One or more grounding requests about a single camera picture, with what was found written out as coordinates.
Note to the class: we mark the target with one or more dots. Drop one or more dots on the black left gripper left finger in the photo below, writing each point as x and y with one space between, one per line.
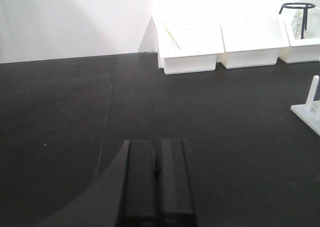
139 205

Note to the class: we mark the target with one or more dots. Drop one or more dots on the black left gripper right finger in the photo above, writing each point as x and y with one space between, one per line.
175 204

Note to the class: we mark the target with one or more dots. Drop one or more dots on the white test tube rack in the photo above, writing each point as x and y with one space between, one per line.
309 112

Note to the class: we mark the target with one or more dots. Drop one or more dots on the white left storage bin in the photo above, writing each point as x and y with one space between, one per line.
199 38

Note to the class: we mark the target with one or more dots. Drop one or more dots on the white storage bin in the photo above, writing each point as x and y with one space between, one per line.
199 38
252 39
306 49

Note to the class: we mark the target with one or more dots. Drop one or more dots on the white middle storage bin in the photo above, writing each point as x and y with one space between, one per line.
252 39

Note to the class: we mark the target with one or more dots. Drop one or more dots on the white right storage bin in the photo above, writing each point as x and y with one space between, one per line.
306 49

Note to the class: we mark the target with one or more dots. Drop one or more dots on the clear glass flask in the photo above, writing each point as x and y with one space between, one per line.
297 24

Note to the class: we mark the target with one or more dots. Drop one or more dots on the black metal tripod stand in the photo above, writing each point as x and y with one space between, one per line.
304 6

